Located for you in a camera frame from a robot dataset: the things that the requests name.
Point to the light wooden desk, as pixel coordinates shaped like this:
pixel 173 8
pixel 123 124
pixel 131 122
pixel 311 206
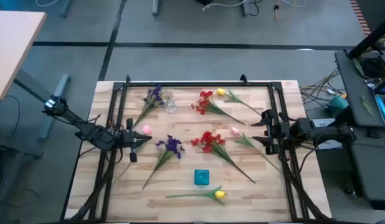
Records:
pixel 15 46

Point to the pink artificial tulip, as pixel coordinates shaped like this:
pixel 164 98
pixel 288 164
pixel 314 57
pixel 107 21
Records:
pixel 146 129
pixel 235 130

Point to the grey desk leg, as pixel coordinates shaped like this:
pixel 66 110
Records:
pixel 65 7
pixel 246 7
pixel 155 7

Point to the black aluminium table frame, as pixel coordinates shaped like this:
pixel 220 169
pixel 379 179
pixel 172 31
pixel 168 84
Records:
pixel 195 84

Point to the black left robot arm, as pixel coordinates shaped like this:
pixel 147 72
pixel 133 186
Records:
pixel 86 130

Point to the teal glass vase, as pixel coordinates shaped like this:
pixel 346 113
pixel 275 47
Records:
pixel 202 177

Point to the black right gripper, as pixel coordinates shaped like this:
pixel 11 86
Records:
pixel 281 130

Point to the yellow artificial tulip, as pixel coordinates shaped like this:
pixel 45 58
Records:
pixel 220 91
pixel 220 194

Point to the clear glass vase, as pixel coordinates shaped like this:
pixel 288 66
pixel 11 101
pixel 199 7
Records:
pixel 171 107

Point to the black diagonal beam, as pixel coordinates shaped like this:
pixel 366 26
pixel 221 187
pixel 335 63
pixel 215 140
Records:
pixel 370 37

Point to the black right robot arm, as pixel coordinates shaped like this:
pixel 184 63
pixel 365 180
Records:
pixel 323 132

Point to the loose green leaf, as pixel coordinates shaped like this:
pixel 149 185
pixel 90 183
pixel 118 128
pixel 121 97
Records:
pixel 358 67
pixel 367 105

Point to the purple artificial flower bunch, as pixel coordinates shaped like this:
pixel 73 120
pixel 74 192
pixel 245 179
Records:
pixel 172 144

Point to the black low cabinet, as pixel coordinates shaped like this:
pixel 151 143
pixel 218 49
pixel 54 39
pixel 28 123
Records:
pixel 373 168

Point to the white controller box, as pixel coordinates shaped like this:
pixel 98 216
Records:
pixel 323 123

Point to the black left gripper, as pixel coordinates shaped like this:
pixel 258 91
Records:
pixel 128 140

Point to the teal cup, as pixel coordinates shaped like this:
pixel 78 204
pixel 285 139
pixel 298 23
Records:
pixel 338 105

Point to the black side table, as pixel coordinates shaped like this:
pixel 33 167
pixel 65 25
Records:
pixel 351 93

